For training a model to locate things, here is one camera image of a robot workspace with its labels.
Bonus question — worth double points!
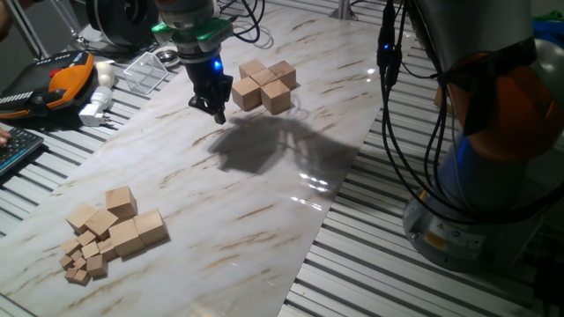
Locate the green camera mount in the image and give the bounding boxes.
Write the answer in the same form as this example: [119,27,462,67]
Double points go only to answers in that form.
[150,17,235,46]

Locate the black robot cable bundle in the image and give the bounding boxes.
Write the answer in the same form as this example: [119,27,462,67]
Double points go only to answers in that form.
[218,0,564,225]

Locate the white plug adapter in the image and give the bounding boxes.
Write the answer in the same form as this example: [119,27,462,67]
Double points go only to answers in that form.
[78,85,115,129]

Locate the person left forearm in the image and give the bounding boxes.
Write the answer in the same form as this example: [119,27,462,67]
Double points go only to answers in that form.
[0,2,14,43]

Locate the aluminium frame post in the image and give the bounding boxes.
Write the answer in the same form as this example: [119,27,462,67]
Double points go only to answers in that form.
[2,0,49,61]
[329,0,359,21]

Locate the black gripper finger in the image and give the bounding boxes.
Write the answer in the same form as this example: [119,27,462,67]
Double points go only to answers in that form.
[188,94,213,114]
[211,101,228,126]

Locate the marble pattern board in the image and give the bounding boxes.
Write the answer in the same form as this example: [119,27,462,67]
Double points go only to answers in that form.
[0,0,412,317]

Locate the brown cardboard box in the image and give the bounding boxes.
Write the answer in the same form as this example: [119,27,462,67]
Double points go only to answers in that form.
[433,85,447,112]

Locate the medium wooden cube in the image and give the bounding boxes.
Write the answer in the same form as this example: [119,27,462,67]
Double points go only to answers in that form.
[132,208,170,247]
[65,202,99,234]
[108,217,146,259]
[84,208,120,241]

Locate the green cloth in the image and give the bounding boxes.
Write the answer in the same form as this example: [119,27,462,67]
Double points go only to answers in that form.
[533,10,564,23]

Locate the black filament spool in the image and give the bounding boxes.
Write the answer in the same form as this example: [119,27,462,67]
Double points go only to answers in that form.
[85,0,160,50]

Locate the orange black teach pendant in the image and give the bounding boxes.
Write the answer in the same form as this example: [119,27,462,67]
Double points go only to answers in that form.
[0,50,97,121]

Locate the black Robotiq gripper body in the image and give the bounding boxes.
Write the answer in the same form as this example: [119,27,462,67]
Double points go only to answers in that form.
[184,55,234,111]

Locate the clear plastic box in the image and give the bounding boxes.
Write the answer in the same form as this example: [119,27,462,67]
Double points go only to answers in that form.
[123,51,170,96]

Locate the black computer keyboard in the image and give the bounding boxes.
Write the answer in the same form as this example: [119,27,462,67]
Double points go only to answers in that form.
[0,127,46,178]

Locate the large wooden cube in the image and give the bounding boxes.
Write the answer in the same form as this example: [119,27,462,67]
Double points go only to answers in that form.
[238,58,267,80]
[250,69,279,87]
[259,79,293,116]
[267,60,298,91]
[105,185,138,221]
[231,77,263,113]

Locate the white egg shaped object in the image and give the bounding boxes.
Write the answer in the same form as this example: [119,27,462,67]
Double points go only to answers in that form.
[95,61,116,90]

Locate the blue bag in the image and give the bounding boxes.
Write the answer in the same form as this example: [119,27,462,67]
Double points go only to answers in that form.
[531,19,564,45]

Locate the small wooden cube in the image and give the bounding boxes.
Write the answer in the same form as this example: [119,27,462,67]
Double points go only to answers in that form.
[85,254,109,279]
[60,236,83,256]
[81,240,101,260]
[97,237,121,263]
[77,229,98,247]

